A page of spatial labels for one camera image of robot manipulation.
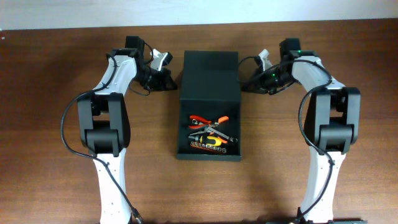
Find yellow black stubby screwdriver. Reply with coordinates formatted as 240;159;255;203
188;134;223;147

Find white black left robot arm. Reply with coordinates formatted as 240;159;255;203
77;36;177;223

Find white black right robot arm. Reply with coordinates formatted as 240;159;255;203
241;38;361;223

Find black foldable box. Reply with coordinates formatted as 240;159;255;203
176;50;242;162

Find red black diagonal cutters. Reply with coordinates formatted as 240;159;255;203
188;115;211;129

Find silver combination wrench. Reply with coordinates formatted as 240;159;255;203
203;125;238;143

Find orange black long-nose pliers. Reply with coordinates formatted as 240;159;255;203
208;116;236;144

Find orange socket bit rail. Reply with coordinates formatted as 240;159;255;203
190;141;227;154

